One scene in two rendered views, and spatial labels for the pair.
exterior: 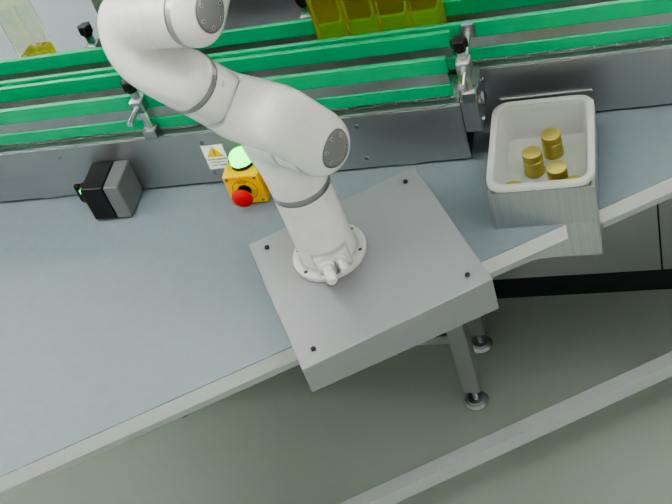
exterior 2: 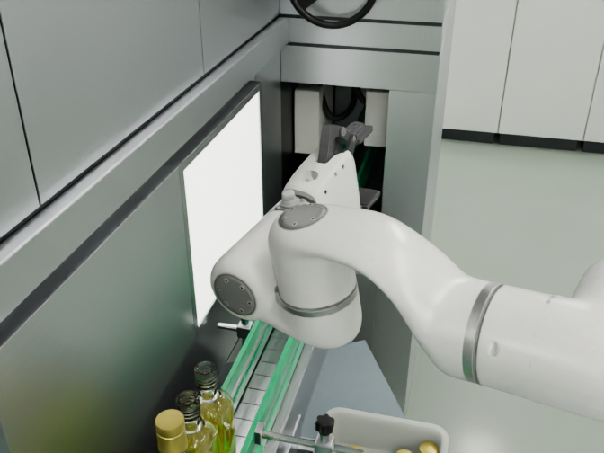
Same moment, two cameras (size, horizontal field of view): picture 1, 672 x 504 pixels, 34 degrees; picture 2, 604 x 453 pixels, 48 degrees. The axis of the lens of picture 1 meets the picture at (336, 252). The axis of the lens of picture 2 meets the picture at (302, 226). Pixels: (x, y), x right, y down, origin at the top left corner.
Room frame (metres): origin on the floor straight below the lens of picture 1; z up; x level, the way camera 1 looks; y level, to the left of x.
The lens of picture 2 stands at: (1.64, 0.42, 1.76)
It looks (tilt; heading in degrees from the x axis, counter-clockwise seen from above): 30 degrees down; 261
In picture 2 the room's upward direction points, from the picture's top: straight up
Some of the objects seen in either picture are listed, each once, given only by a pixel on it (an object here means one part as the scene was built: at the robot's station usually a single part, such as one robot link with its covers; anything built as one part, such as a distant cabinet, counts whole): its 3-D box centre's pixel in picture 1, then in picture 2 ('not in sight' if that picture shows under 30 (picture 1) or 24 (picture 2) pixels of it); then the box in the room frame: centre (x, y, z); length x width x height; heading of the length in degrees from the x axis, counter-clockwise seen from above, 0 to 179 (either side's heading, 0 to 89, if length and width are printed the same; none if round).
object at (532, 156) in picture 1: (533, 161); not in sight; (1.38, -0.37, 0.79); 0.04 x 0.04 x 0.04
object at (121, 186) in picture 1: (111, 190); not in sight; (1.72, 0.36, 0.79); 0.08 x 0.08 x 0.08; 67
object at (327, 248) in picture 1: (318, 226); not in sight; (1.31, 0.01, 0.89); 0.16 x 0.13 x 0.15; 1
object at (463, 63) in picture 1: (465, 60); (308, 446); (1.51, -0.32, 0.95); 0.17 x 0.03 x 0.12; 157
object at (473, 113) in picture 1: (474, 99); not in sight; (1.53, -0.32, 0.85); 0.09 x 0.04 x 0.07; 157
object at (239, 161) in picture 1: (240, 157); not in sight; (1.62, 0.10, 0.84); 0.04 x 0.04 x 0.03
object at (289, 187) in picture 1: (288, 149); not in sight; (1.32, 0.01, 1.04); 0.13 x 0.10 x 0.16; 38
